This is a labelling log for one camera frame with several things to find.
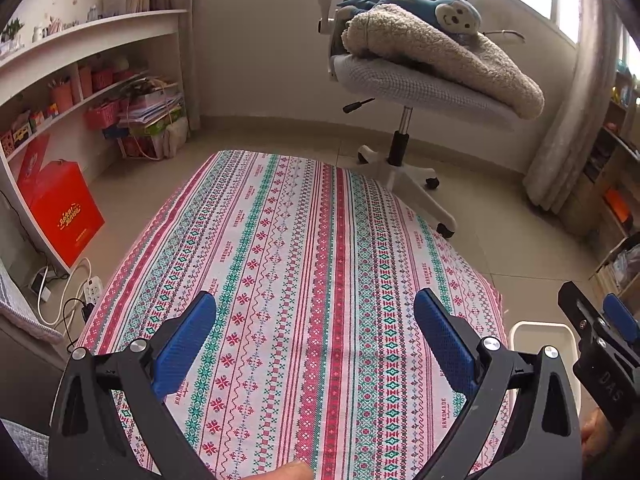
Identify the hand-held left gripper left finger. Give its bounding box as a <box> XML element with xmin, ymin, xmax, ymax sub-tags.
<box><xmin>47</xmin><ymin>290</ymin><xmax>217</xmax><ymax>480</ymax></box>

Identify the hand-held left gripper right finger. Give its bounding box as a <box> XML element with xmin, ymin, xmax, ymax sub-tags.
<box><xmin>414</xmin><ymin>287</ymin><xmax>583</xmax><ymax>480</ymax></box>

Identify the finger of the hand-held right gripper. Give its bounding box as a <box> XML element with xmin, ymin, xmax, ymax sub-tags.
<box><xmin>601</xmin><ymin>293</ymin><xmax>640</xmax><ymax>343</ymax></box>
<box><xmin>557</xmin><ymin>281</ymin><xmax>603</xmax><ymax>343</ymax></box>

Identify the white trash bin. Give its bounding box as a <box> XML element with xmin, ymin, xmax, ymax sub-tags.
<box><xmin>507</xmin><ymin>321</ymin><xmax>581</xmax><ymax>411</ymax></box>

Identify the person's right hand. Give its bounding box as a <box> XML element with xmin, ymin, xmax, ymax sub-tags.
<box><xmin>580</xmin><ymin>407</ymin><xmax>619</xmax><ymax>458</ymax></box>

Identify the person's left hand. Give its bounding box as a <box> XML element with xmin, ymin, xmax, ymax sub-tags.
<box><xmin>260</xmin><ymin>461</ymin><xmax>313</xmax><ymax>480</ymax></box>

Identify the orange box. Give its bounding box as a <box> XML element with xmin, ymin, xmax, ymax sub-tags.
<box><xmin>602</xmin><ymin>187</ymin><xmax>631</xmax><ymax>223</ymax></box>

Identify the wooden shelf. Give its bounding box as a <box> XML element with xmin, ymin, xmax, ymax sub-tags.
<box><xmin>560</xmin><ymin>70</ymin><xmax>640</xmax><ymax>301</ymax></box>

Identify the patterned red green tablecloth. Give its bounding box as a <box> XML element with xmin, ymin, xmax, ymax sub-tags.
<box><xmin>75</xmin><ymin>149</ymin><xmax>503</xmax><ymax>480</ymax></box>

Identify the grey fabric cushion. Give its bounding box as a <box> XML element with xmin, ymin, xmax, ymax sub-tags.
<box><xmin>0</xmin><ymin>260</ymin><xmax>63</xmax><ymax>343</ymax></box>

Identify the red gift box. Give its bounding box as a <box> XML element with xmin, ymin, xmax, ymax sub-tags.
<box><xmin>17</xmin><ymin>135</ymin><xmax>106</xmax><ymax>267</ymax></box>

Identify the white tote bag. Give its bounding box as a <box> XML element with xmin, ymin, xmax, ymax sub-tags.
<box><xmin>162</xmin><ymin>117</ymin><xmax>190</xmax><ymax>158</ymax></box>

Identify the stack of papers and folders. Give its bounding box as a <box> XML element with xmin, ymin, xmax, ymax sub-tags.
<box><xmin>117</xmin><ymin>77</ymin><xmax>183</xmax><ymax>136</ymax></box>

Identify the pink basket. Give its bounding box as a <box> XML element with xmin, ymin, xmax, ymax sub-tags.
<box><xmin>84</xmin><ymin>100</ymin><xmax>121</xmax><ymax>131</ymax></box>

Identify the beige fleece blanket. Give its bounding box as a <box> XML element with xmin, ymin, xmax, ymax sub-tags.
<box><xmin>341</xmin><ymin>4</ymin><xmax>545</xmax><ymax>120</ymax></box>

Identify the small side window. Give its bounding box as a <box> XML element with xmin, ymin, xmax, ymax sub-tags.
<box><xmin>617</xmin><ymin>25</ymin><xmax>640</xmax><ymax>81</ymax></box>

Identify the grey office chair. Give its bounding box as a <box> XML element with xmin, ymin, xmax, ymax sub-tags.
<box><xmin>315</xmin><ymin>0</ymin><xmax>521</xmax><ymax>238</ymax></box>

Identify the pink pen cup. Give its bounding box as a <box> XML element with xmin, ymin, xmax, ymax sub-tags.
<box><xmin>50</xmin><ymin>82</ymin><xmax>73</xmax><ymax>113</ymax></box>

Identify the blue monkey plush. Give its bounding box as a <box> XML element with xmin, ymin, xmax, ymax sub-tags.
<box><xmin>337</xmin><ymin>0</ymin><xmax>483</xmax><ymax>46</ymax></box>

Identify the white bookshelf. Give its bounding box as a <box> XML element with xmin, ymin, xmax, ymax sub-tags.
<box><xmin>0</xmin><ymin>0</ymin><xmax>190</xmax><ymax>273</ymax></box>

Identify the white cable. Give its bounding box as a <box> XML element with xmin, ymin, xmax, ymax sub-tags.
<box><xmin>37</xmin><ymin>258</ymin><xmax>93</xmax><ymax>326</ymax></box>

